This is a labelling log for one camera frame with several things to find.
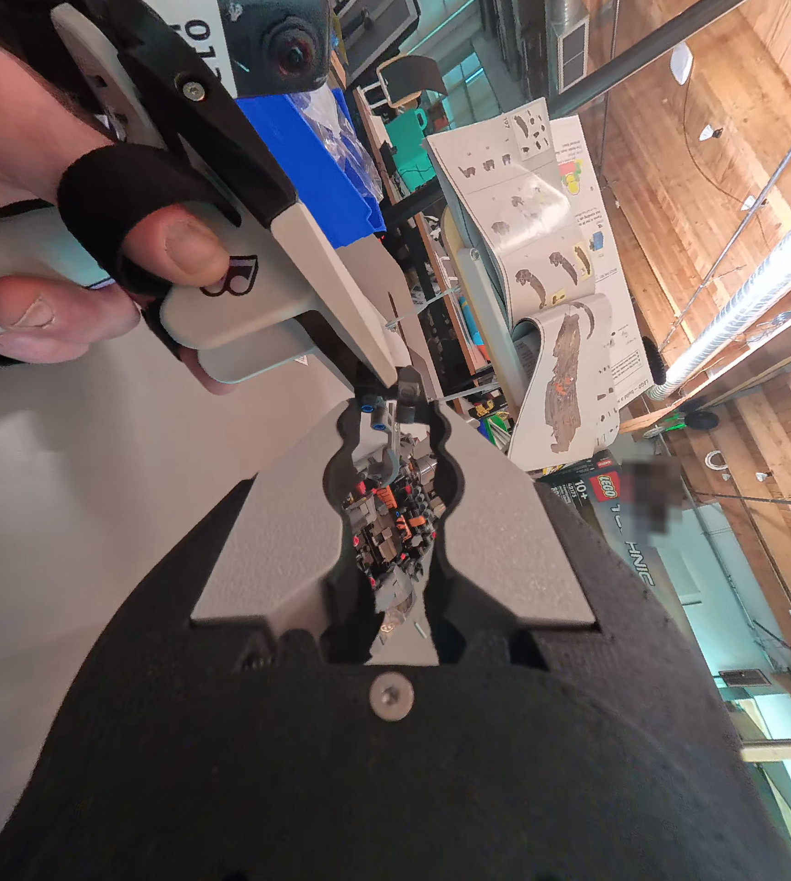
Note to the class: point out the open instruction booklet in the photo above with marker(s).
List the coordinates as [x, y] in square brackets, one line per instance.
[505, 179]

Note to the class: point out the clear plastic bags pile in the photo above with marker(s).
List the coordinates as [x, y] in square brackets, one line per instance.
[347, 144]

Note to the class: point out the blue plastic storage bin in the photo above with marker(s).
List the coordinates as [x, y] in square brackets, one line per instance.
[299, 172]

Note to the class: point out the silver flexible duct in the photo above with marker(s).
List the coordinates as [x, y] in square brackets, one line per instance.
[746, 303]

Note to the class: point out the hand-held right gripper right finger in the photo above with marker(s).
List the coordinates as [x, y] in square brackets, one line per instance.
[512, 550]

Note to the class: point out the black car picture set box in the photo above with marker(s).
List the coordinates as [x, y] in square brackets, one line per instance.
[643, 564]

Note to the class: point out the grey toy brick car model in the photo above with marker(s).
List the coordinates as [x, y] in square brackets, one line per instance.
[395, 523]

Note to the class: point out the grey equipment case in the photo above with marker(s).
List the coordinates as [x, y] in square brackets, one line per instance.
[382, 34]

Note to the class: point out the grey toy brick panel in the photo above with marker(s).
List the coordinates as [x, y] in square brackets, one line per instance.
[409, 399]

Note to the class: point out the silver duct with vent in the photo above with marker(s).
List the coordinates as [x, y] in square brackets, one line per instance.
[572, 55]

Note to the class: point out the brown chair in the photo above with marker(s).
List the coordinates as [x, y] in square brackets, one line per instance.
[416, 76]

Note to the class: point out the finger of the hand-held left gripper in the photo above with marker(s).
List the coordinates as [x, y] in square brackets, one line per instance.
[258, 358]
[326, 289]

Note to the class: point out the person's left hand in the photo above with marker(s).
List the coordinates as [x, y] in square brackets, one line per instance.
[17, 124]

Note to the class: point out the black metal pole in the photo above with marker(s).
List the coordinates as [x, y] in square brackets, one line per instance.
[643, 55]

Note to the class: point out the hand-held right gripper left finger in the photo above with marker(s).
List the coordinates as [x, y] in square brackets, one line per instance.
[271, 550]

